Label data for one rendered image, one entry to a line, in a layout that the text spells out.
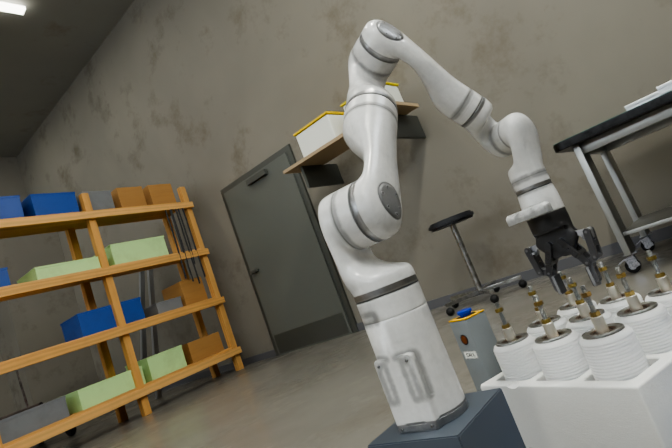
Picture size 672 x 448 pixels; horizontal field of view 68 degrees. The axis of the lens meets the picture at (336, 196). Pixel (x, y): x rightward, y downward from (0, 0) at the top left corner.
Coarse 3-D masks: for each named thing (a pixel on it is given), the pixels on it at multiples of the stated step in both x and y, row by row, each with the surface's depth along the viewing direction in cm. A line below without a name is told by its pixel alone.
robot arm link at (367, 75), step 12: (360, 48) 95; (348, 60) 99; (360, 60) 96; (372, 60) 94; (360, 72) 96; (372, 72) 96; (384, 72) 97; (360, 84) 88; (372, 84) 86; (384, 84) 98; (348, 96) 86; (384, 96) 82; (396, 108) 84
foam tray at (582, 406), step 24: (648, 360) 91; (504, 384) 107; (528, 384) 101; (552, 384) 96; (576, 384) 92; (600, 384) 87; (624, 384) 83; (648, 384) 82; (528, 408) 102; (552, 408) 97; (576, 408) 92; (600, 408) 87; (624, 408) 83; (648, 408) 80; (528, 432) 104; (552, 432) 98; (576, 432) 93; (600, 432) 88; (624, 432) 84; (648, 432) 81
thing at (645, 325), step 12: (648, 312) 94; (660, 312) 93; (624, 324) 96; (636, 324) 94; (648, 324) 93; (660, 324) 93; (636, 336) 94; (648, 336) 93; (660, 336) 92; (648, 348) 93; (660, 348) 92
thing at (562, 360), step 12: (576, 336) 98; (540, 348) 99; (552, 348) 98; (564, 348) 97; (576, 348) 97; (540, 360) 100; (552, 360) 98; (564, 360) 97; (576, 360) 96; (552, 372) 98; (564, 372) 97; (576, 372) 96
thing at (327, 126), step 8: (328, 112) 443; (336, 112) 452; (320, 120) 448; (328, 120) 442; (336, 120) 449; (304, 128) 460; (312, 128) 455; (320, 128) 449; (328, 128) 443; (336, 128) 444; (296, 136) 469; (304, 136) 462; (312, 136) 456; (320, 136) 450; (328, 136) 444; (336, 136) 440; (304, 144) 463; (312, 144) 457; (320, 144) 451; (304, 152) 464
